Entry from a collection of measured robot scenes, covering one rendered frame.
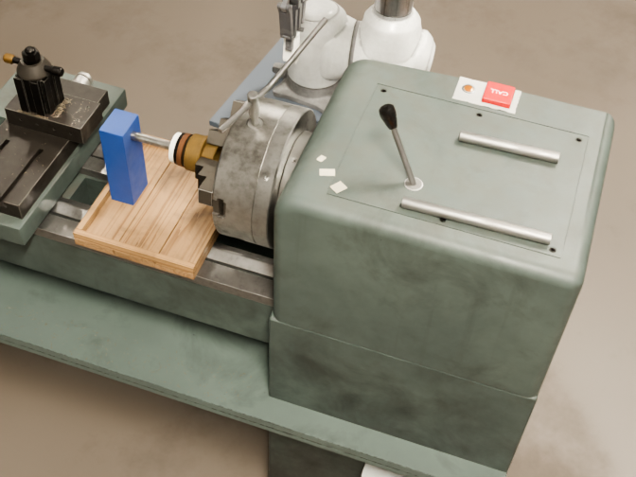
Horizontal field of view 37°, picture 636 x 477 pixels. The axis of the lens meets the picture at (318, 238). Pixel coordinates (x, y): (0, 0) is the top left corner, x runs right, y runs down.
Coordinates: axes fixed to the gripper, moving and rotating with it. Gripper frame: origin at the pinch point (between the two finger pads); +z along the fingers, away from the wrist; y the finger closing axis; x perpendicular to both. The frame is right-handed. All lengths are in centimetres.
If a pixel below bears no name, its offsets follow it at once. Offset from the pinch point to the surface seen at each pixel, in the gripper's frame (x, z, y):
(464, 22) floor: 9, 123, -217
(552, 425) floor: 82, 133, -25
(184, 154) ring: -19.2, 25.3, 13.1
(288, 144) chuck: 5.2, 13.0, 14.6
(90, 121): -49, 34, 2
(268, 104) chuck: -2.6, 11.6, 5.8
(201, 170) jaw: -13.2, 24.3, 17.5
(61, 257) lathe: -48, 59, 25
